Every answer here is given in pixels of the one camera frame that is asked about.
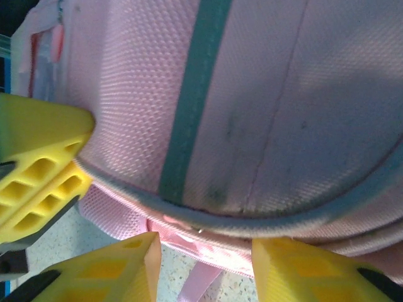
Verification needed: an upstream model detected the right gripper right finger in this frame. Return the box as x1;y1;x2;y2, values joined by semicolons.
251;237;403;302

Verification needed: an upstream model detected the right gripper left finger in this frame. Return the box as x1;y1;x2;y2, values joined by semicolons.
11;232;162;302

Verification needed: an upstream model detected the pink student backpack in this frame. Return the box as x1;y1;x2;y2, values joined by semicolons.
14;0;403;302

